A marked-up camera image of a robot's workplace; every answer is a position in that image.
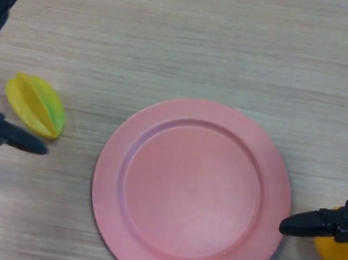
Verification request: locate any yellow green starfruit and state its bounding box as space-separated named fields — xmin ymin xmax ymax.
xmin=0 ymin=70 xmax=72 ymax=142

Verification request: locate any pink round plate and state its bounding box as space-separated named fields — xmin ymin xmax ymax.
xmin=78 ymin=83 xmax=307 ymax=260

